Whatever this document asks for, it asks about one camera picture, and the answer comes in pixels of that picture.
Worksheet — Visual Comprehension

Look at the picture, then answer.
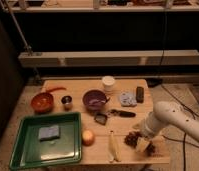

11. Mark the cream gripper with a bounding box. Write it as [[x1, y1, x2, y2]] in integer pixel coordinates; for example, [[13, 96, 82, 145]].
[[136, 124, 159, 152]]

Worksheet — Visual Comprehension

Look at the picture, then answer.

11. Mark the dark red grape bunch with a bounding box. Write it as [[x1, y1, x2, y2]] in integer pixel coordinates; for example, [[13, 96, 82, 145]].
[[124, 131, 155, 156]]

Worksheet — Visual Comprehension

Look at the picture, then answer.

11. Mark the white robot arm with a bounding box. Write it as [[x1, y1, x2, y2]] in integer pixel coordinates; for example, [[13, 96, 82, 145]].
[[136, 101, 199, 143]]

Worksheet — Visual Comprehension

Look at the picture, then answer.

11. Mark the white cup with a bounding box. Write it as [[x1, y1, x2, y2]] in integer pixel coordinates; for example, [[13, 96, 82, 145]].
[[102, 76, 115, 93]]

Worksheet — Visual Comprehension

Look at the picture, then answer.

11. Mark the small metal cup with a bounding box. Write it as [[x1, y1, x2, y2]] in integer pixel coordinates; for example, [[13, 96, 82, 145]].
[[61, 96, 73, 110]]

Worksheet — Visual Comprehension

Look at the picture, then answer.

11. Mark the pale yellow banana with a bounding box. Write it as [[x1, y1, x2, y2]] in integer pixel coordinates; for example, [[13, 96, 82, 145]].
[[108, 131, 121, 162]]

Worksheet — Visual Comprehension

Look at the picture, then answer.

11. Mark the light blue cloth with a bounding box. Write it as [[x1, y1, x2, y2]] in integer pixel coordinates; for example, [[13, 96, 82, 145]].
[[119, 92, 137, 107]]

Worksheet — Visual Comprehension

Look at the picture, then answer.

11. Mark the dark metal cookie cutter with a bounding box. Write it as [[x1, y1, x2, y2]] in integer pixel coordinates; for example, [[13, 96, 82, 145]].
[[94, 113, 108, 125]]

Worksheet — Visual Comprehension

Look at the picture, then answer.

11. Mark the wooden cutting board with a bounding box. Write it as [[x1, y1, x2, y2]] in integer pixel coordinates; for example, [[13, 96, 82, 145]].
[[42, 79, 170, 166]]

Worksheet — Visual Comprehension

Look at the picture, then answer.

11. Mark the dark rectangular block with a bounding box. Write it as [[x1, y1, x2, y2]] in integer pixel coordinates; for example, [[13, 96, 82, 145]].
[[136, 86, 144, 103]]

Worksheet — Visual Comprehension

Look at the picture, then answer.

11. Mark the purple bowl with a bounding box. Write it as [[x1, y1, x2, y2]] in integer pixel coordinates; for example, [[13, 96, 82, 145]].
[[82, 89, 109, 111]]

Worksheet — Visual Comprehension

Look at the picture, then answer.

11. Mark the green plastic tray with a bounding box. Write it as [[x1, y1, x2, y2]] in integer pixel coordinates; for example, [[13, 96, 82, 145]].
[[9, 112, 82, 171]]

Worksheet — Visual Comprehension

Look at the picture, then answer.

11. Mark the blue sponge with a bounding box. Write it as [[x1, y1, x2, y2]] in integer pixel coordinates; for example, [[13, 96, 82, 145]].
[[38, 125, 60, 141]]

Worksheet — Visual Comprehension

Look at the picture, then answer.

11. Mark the red chili pepper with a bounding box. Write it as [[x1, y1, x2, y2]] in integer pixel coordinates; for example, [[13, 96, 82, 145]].
[[45, 87, 66, 93]]

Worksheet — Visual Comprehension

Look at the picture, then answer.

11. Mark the red bowl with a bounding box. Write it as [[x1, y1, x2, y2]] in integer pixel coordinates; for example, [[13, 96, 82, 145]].
[[31, 92, 54, 113]]

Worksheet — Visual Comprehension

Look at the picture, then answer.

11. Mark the metal stand pole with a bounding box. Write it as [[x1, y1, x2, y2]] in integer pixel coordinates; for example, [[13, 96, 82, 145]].
[[3, 0, 42, 56]]

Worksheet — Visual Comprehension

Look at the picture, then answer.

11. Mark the black handled knife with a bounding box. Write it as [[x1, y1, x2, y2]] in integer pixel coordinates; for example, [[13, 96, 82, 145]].
[[109, 109, 136, 118]]

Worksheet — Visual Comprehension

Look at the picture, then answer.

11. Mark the black cable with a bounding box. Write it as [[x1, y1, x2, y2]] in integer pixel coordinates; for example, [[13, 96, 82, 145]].
[[146, 6, 171, 88]]

